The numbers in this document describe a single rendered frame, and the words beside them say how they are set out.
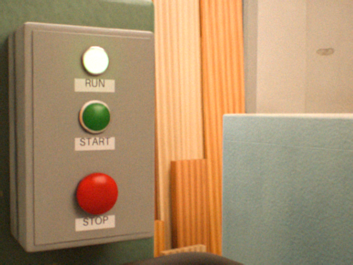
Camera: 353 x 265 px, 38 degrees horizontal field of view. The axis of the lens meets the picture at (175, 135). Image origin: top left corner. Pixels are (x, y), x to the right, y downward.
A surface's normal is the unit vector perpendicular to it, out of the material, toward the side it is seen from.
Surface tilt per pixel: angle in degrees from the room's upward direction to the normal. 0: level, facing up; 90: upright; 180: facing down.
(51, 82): 90
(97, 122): 93
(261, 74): 90
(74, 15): 90
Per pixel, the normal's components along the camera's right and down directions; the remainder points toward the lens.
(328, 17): -0.81, 0.03
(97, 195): 0.47, 0.05
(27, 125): 0.09, 0.05
